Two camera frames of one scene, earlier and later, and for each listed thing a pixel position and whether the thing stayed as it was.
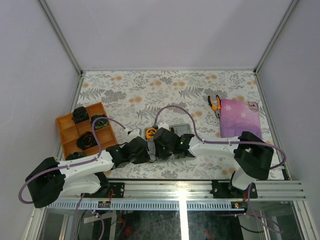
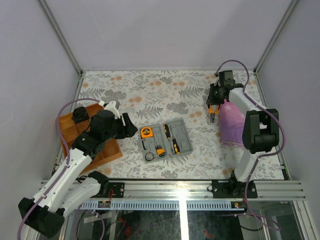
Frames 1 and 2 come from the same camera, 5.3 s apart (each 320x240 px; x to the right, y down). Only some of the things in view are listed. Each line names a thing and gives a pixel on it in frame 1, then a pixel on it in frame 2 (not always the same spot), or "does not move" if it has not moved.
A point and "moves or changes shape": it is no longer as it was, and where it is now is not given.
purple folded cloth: (237, 116) does not move
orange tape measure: (150, 133) moves or changes shape
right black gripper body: (164, 152) → (214, 98)
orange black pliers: (217, 108) moves or changes shape
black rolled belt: (80, 114) does not move
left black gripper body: (143, 159) → (117, 132)
